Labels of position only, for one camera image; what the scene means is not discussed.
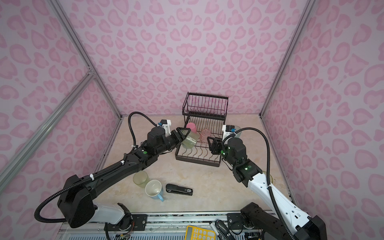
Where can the black tool front rail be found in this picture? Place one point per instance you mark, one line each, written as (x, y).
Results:
(224, 231)

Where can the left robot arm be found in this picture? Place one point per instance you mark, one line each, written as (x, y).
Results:
(77, 202)

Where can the green cup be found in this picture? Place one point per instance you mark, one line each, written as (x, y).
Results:
(189, 143)
(141, 179)
(270, 177)

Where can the black wire dish rack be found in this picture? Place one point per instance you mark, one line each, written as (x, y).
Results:
(205, 115)

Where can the white mug blue handle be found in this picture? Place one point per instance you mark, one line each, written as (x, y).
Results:
(154, 190)

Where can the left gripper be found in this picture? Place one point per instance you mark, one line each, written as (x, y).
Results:
(182, 136)

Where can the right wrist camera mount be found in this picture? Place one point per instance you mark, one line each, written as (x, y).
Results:
(228, 130)

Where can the teal textured cup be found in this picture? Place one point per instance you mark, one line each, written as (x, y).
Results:
(195, 136)
(237, 130)

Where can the yellow calculator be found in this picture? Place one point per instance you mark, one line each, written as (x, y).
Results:
(196, 233)

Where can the opaque pink plastic cup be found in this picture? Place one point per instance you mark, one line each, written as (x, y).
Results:
(192, 127)

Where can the clear pink plastic cup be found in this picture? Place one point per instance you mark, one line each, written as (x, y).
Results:
(204, 136)

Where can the black stapler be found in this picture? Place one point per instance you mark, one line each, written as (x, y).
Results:
(174, 189)

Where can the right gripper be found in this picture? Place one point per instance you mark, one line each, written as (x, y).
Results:
(217, 144)

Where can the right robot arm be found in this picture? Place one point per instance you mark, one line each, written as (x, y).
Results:
(289, 222)

